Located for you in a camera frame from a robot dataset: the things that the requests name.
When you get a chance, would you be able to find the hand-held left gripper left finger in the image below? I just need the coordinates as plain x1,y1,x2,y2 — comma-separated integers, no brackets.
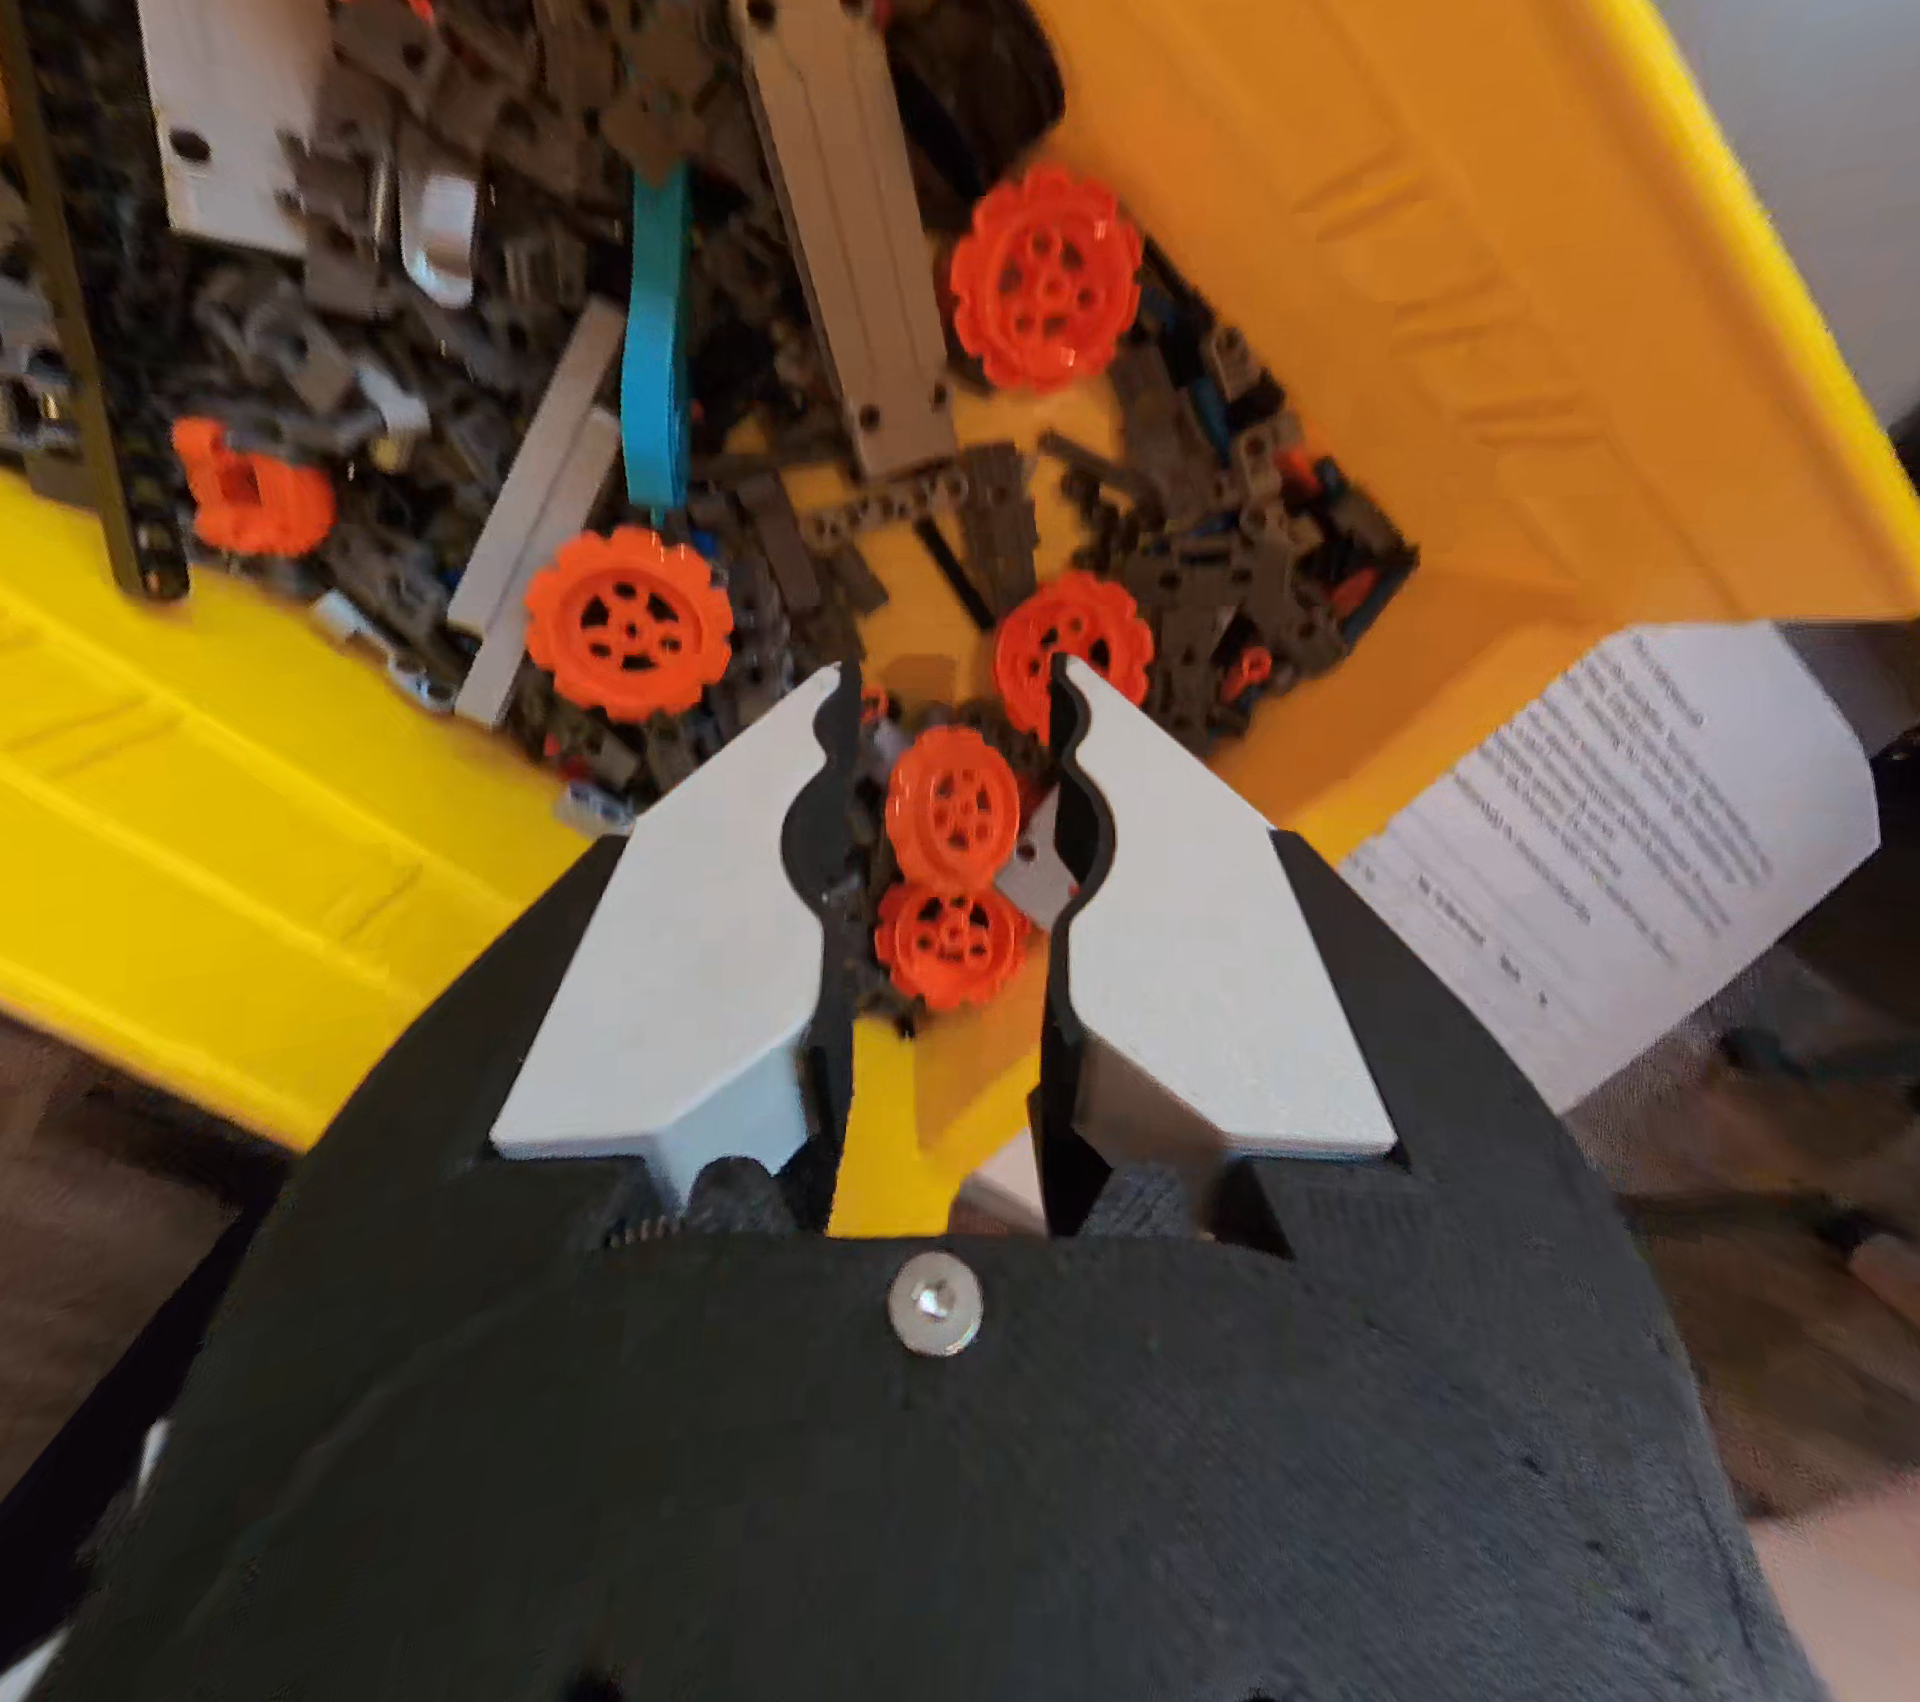
493,668,857,1224

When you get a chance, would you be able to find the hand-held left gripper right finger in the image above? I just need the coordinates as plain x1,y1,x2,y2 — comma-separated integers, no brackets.
1029,654,1395,1230

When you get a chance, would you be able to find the pile of brick parts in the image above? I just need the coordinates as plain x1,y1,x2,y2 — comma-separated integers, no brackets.
0,0,1422,1035

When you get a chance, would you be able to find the yellow plastic bin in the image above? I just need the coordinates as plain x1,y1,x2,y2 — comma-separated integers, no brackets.
0,0,1920,1239

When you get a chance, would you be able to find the printed paper sheet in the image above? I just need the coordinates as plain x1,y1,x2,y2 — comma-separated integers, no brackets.
1335,623,1886,1124

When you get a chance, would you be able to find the teal curved beam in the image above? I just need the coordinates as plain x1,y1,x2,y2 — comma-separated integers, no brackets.
620,0,705,525

